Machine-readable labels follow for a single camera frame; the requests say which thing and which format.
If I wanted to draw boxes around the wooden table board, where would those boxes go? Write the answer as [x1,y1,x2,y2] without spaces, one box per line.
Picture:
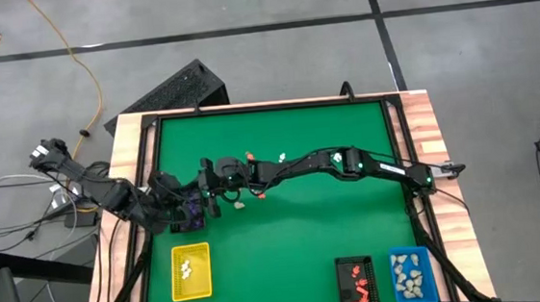
[67,85,499,302]

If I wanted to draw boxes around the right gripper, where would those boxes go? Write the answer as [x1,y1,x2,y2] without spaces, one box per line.
[195,154,260,219]

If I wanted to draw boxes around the yellow plastic mesh basket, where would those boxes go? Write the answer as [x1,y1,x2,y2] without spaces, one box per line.
[167,241,215,302]

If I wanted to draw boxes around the purple plastic spider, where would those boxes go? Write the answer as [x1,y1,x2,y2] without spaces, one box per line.
[184,197,204,219]
[179,216,203,231]

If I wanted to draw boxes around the black floor beam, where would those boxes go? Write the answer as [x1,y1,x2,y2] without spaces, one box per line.
[0,241,96,292]

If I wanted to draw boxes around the white floor cable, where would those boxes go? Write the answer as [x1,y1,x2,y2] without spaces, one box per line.
[0,171,56,189]

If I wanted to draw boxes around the blue plastic mesh basket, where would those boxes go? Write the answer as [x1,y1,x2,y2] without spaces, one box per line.
[387,243,441,302]

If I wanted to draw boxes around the black metal table frame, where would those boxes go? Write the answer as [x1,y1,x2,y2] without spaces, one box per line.
[65,70,501,302]

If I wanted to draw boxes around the yellow cable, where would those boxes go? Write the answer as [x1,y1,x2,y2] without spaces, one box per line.
[25,0,109,164]

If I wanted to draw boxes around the black perforated computer case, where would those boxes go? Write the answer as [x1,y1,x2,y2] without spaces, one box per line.
[98,56,233,138]

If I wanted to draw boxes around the black plastic mesh basket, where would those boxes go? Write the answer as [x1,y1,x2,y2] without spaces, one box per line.
[334,254,382,302]
[166,188,208,235]

